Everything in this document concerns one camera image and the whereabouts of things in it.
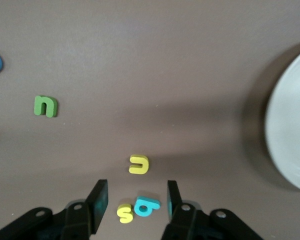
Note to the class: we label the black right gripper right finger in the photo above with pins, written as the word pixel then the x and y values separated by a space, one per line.
pixel 190 225

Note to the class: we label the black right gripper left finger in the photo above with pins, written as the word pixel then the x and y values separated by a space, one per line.
pixel 72 222

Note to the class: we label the teal letter b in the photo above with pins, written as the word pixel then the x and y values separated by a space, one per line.
pixel 152 203

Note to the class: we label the yellow letter s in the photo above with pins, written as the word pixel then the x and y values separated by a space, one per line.
pixel 125 213

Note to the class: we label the yellow letter u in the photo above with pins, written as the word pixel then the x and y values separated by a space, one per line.
pixel 146 165

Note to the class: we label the green letter n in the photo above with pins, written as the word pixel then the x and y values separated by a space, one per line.
pixel 38 106

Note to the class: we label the beige round plate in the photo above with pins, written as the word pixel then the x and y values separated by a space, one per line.
pixel 290 125

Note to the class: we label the brown table cover sheet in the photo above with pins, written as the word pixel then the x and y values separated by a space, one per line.
pixel 165 75

